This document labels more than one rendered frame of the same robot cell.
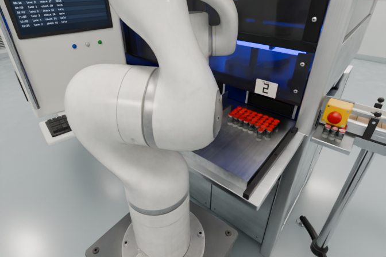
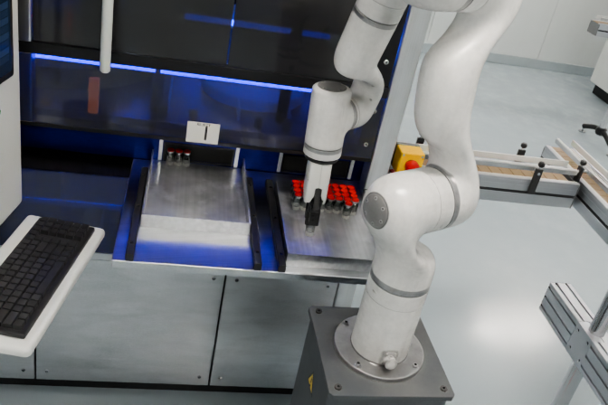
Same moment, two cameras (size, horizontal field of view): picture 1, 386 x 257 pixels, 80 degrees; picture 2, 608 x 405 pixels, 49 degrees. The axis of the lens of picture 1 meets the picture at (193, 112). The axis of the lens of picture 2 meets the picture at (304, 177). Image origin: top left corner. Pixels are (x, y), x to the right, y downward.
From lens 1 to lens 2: 1.13 m
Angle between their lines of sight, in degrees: 45
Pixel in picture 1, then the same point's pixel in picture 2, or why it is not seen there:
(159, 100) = (462, 192)
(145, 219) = (417, 303)
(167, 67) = (471, 169)
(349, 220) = not seen: hidden behind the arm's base
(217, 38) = (361, 112)
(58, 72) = not seen: outside the picture
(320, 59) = (394, 104)
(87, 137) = (414, 237)
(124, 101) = (444, 198)
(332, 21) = (404, 65)
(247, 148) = (346, 231)
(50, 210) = not seen: outside the picture
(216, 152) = (325, 249)
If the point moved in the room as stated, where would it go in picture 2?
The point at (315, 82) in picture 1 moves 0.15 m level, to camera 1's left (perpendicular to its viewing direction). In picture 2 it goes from (388, 131) to (354, 141)
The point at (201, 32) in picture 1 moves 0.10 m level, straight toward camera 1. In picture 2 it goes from (349, 109) to (385, 128)
